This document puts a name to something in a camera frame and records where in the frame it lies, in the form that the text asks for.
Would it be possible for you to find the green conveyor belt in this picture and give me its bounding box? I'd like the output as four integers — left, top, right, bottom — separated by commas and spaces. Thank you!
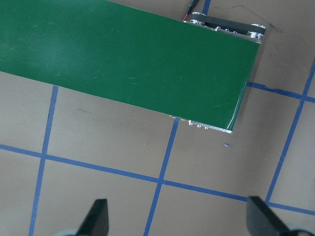
0, 0, 268, 135

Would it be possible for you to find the red black conveyor wire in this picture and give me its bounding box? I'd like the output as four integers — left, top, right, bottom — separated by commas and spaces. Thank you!
182, 0, 200, 22

